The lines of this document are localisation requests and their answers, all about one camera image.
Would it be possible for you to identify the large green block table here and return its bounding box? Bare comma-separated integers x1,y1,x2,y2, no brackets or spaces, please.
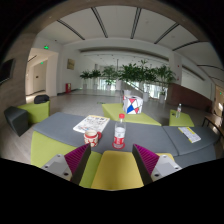
101,102,163,127

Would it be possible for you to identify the framed wall picture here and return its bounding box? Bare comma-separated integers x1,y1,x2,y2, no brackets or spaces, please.
66,58,76,71

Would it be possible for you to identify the brown wooden counter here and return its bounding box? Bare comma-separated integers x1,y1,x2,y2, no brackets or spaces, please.
166,83,214,113

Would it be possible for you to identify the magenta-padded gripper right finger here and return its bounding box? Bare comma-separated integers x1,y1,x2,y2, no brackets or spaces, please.
131,143,183,185

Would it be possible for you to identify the small clear plastic bottle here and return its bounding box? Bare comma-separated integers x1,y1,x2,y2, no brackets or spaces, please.
175,103,183,119

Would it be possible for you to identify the black bag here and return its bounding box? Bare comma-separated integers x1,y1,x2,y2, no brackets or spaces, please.
33,94,51,105

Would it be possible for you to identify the black wall screen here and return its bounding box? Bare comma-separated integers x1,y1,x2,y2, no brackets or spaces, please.
0,58,16,86

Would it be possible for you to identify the white red blue patterned cube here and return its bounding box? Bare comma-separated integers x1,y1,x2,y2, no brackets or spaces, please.
122,94,144,115

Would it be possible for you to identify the row of green potted plants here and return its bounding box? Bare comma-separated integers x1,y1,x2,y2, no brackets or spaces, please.
79,59,177,102

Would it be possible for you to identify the yellow and white booklet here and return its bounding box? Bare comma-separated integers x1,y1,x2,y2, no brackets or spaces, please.
177,126,202,144

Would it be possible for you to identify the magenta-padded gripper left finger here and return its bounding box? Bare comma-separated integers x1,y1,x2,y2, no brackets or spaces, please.
40,143,92,185

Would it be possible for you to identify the small green block table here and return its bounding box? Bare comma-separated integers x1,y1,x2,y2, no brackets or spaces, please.
168,109,195,128

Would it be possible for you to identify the clear red-capped water bottle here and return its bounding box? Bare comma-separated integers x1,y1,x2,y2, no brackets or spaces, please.
113,113,127,149

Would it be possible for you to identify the wooden bench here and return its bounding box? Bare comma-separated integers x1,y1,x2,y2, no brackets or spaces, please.
203,113,224,135

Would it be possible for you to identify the colourful printed magazine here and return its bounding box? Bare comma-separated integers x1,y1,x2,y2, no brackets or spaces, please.
72,114,111,134

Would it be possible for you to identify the green upholstered ottoman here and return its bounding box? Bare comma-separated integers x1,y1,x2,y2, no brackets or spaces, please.
17,100,51,125

